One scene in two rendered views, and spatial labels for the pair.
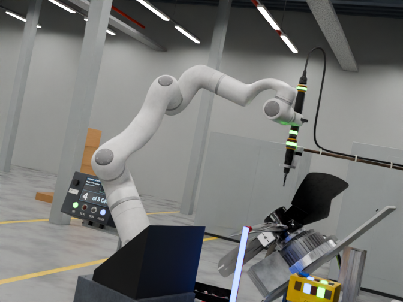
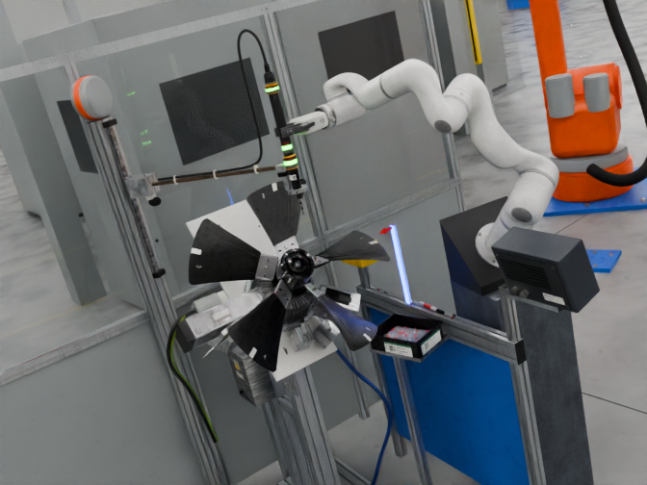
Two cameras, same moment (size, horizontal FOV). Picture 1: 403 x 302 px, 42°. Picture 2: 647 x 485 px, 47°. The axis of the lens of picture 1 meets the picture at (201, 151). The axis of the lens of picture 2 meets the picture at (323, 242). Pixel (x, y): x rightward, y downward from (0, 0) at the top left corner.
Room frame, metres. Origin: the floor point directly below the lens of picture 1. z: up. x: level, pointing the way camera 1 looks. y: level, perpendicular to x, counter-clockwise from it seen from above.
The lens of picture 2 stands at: (4.30, 1.01, 2.06)
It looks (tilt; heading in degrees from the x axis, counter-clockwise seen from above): 19 degrees down; 214
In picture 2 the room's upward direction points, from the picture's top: 14 degrees counter-clockwise
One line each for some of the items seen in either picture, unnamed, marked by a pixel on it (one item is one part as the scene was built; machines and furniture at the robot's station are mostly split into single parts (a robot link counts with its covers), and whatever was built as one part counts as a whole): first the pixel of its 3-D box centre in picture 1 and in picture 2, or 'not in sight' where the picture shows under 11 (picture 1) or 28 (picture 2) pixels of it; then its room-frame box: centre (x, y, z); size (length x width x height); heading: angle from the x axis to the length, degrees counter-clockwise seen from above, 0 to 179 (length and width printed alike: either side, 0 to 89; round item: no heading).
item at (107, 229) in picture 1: (105, 228); (530, 296); (2.28, 0.35, 1.04); 0.24 x 0.03 x 0.03; 63
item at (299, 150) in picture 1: (291, 157); (292, 177); (2.31, -0.39, 1.49); 0.09 x 0.07 x 0.10; 98
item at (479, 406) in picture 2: not in sight; (447, 402); (2.03, -0.13, 0.45); 0.82 x 0.01 x 0.66; 63
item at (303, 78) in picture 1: (295, 121); (283, 133); (2.31, -0.38, 1.65); 0.04 x 0.04 x 0.46
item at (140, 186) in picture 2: not in sight; (142, 186); (2.39, -1.00, 1.53); 0.10 x 0.07 x 0.08; 98
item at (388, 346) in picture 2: (208, 298); (405, 336); (2.22, -0.14, 0.85); 0.22 x 0.17 x 0.07; 78
